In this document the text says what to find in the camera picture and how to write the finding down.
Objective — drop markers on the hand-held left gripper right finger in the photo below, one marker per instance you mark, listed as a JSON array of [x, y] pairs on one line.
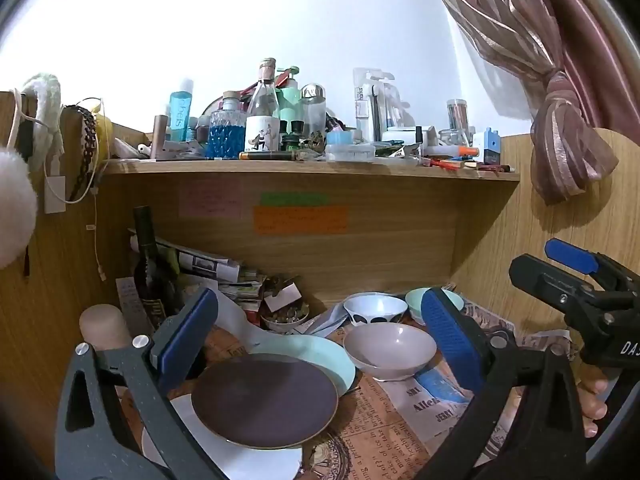
[[450, 340]]

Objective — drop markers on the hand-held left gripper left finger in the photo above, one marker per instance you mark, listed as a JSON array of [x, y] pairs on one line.
[[185, 340]]

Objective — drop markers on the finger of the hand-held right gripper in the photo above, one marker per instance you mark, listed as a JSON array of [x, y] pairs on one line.
[[540, 280], [570, 255]]

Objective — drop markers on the small mint green bowl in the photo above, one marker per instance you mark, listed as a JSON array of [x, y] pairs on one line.
[[414, 300]]

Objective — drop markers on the lilac grey bowl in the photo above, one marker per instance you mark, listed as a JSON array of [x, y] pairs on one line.
[[390, 350]]

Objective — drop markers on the white bowl with black dots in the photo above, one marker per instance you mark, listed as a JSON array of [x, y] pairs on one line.
[[375, 305]]

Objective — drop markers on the dark brown plate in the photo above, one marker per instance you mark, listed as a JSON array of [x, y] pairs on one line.
[[265, 400]]

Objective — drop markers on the mint green plate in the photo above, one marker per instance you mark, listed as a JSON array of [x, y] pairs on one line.
[[310, 350]]

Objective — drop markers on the white plate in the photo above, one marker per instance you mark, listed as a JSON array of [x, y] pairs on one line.
[[260, 462]]

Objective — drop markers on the person's right hand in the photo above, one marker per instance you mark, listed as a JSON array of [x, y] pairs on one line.
[[594, 410]]

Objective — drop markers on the handwritten note paper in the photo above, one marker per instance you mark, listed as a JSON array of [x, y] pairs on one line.
[[130, 305]]

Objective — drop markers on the pile of papers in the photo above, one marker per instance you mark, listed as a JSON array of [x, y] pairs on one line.
[[210, 267]]

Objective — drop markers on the dark wine bottle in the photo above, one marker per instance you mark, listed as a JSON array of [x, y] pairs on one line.
[[147, 270]]

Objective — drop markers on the pale pink mug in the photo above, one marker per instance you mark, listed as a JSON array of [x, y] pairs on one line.
[[102, 325]]

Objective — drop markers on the small bowl of trinkets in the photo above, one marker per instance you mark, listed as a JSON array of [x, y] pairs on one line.
[[285, 325]]

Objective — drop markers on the white folded card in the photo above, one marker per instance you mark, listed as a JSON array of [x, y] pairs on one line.
[[280, 300]]

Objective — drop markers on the newspaper print table mat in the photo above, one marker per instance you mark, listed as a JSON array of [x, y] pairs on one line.
[[380, 430]]

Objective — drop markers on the blue and white sharpener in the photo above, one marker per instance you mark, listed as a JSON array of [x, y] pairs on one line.
[[487, 147]]

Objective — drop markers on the pink sticky note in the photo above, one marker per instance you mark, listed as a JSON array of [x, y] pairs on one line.
[[210, 201]]

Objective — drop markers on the orange marker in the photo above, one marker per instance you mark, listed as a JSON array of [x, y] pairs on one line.
[[462, 151]]

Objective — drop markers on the orange sticky note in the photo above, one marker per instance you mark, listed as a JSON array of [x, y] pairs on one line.
[[300, 220]]

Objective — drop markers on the green sticky note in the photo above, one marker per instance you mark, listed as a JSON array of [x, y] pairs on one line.
[[295, 199]]

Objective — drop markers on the glass jar of pens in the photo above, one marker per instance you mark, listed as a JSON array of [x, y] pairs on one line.
[[457, 115]]

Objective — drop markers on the white charger adapter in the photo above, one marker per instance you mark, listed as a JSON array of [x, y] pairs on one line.
[[55, 195]]

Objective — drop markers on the black pen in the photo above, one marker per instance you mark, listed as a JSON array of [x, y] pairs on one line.
[[267, 156]]

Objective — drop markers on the brown tube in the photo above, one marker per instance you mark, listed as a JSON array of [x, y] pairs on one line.
[[159, 137]]

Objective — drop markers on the wooden shelf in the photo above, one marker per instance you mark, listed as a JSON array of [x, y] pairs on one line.
[[300, 169]]

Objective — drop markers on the faceted glass bottle blue liquid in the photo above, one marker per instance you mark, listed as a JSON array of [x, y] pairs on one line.
[[227, 135]]

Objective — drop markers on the clear plastic box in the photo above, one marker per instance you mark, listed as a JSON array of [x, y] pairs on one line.
[[350, 152]]

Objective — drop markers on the leopard print headband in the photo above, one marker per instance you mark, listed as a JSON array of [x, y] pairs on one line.
[[89, 150]]

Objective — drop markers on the white fur pompom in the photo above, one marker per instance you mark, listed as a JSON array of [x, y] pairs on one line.
[[15, 210]]

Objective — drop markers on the pink striped curtain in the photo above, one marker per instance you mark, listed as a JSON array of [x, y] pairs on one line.
[[560, 35]]

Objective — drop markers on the clear bottle with white label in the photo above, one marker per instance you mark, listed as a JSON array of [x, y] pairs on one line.
[[262, 130]]

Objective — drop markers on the light blue liquid bottle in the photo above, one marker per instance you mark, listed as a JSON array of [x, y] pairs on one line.
[[179, 112]]

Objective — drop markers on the toothbrush package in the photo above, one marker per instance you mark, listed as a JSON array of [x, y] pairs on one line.
[[372, 105]]

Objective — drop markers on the mint green pump bottle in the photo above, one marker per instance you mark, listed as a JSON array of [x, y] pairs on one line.
[[288, 100]]

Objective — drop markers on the clear bottle with silver cap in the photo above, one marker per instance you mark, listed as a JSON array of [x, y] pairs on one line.
[[312, 110]]

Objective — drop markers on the white fluffy headband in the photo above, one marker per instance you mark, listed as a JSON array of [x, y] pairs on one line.
[[47, 105]]

